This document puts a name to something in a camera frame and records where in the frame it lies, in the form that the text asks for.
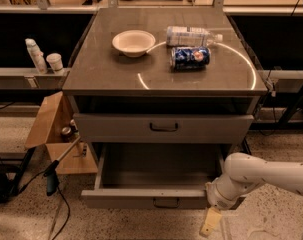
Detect white paper bowl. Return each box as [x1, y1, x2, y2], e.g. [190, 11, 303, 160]
[112, 30, 156, 58]

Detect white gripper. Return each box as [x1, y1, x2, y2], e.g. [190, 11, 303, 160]
[199, 175, 255, 237]

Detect grey drawer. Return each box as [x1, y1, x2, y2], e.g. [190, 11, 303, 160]
[82, 143, 228, 209]
[74, 113, 253, 144]

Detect open cardboard box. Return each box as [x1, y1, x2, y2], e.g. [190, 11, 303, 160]
[25, 92, 98, 174]

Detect grey drawer cabinet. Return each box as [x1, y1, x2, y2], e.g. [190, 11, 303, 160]
[62, 6, 269, 204]

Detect blue soda can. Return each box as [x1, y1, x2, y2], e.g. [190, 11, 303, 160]
[170, 47, 210, 71]

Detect tool with teal handle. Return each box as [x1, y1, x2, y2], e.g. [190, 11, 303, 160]
[43, 136, 82, 197]

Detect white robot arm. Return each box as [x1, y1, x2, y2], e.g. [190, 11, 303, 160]
[200, 153, 303, 237]

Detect white spray bottle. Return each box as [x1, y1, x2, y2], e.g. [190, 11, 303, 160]
[25, 38, 48, 74]

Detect clear plastic water bottle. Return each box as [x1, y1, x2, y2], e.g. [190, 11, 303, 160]
[166, 26, 223, 47]

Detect grey top drawer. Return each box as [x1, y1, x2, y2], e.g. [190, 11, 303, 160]
[74, 113, 253, 144]

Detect metal can in box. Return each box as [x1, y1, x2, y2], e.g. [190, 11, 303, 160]
[61, 126, 73, 138]

